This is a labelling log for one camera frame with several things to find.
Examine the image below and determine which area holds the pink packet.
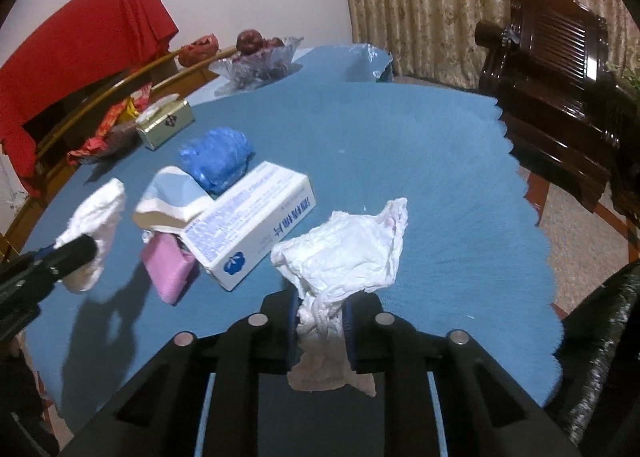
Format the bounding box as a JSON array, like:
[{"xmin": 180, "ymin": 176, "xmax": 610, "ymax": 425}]
[{"xmin": 140, "ymin": 232, "xmax": 200, "ymax": 306}]

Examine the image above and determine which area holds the light blue plastic-covered tablecloth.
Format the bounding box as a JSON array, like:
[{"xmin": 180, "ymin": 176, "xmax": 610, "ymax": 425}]
[{"xmin": 192, "ymin": 43, "xmax": 394, "ymax": 103}]

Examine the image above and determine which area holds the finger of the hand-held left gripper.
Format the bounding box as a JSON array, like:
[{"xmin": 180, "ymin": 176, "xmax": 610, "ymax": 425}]
[{"xmin": 25, "ymin": 234, "xmax": 99, "ymax": 279}]

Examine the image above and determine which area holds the light wooden chair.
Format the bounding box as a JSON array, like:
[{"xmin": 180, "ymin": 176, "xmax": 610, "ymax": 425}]
[
  {"xmin": 150, "ymin": 48, "xmax": 236, "ymax": 88},
  {"xmin": 0, "ymin": 52, "xmax": 183, "ymax": 258}
]

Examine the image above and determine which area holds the white tissue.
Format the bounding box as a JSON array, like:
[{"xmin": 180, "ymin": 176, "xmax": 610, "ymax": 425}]
[
  {"xmin": 54, "ymin": 178, "xmax": 126, "ymax": 294},
  {"xmin": 270, "ymin": 197, "xmax": 409, "ymax": 397}
]

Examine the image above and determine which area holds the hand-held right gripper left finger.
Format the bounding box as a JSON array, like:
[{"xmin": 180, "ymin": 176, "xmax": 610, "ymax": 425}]
[{"xmin": 60, "ymin": 287, "xmax": 301, "ymax": 457}]

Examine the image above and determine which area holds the blue plastic glove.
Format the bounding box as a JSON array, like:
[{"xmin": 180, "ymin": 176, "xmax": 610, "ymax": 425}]
[{"xmin": 179, "ymin": 127, "xmax": 254, "ymax": 196}]

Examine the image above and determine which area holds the black television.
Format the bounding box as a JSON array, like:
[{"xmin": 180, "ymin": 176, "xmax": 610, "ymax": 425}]
[{"xmin": 22, "ymin": 82, "xmax": 101, "ymax": 148}]

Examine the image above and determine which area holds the beige tissue box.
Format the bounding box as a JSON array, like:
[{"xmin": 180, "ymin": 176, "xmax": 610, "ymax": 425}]
[{"xmin": 135, "ymin": 93, "xmax": 195, "ymax": 151}]

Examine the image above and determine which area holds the white and blue cardboard box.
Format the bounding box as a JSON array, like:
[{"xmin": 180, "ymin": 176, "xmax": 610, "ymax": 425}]
[{"xmin": 180, "ymin": 161, "xmax": 316, "ymax": 292}]

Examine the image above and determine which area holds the red bag on cabinet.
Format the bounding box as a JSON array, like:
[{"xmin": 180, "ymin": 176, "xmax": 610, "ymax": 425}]
[{"xmin": 179, "ymin": 32, "xmax": 221, "ymax": 68}]

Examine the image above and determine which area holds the glass snack dish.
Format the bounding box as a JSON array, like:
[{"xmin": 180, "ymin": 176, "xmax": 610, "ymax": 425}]
[{"xmin": 95, "ymin": 124, "xmax": 146, "ymax": 159}]

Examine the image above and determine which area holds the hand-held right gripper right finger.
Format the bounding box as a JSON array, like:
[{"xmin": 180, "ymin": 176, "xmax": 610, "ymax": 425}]
[{"xmin": 342, "ymin": 294, "xmax": 583, "ymax": 457}]

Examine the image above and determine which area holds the glass fruit bowl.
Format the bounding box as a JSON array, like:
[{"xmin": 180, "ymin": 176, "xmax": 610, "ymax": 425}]
[{"xmin": 209, "ymin": 36, "xmax": 303, "ymax": 88}]

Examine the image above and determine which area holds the green potted plant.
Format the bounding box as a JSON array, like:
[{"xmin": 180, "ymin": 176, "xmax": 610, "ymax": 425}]
[{"xmin": 607, "ymin": 60, "xmax": 640, "ymax": 90}]

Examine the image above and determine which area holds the dark wooden armchair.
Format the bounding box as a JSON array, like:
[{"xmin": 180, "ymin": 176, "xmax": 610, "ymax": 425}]
[{"xmin": 475, "ymin": 0, "xmax": 640, "ymax": 216}]

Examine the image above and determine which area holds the red cloth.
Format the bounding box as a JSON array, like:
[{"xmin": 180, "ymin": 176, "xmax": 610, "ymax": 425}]
[{"xmin": 0, "ymin": 0, "xmax": 179, "ymax": 198}]

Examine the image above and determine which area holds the blue white beige packet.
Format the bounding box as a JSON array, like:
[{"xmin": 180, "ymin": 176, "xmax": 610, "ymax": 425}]
[{"xmin": 134, "ymin": 166, "xmax": 213, "ymax": 233}]

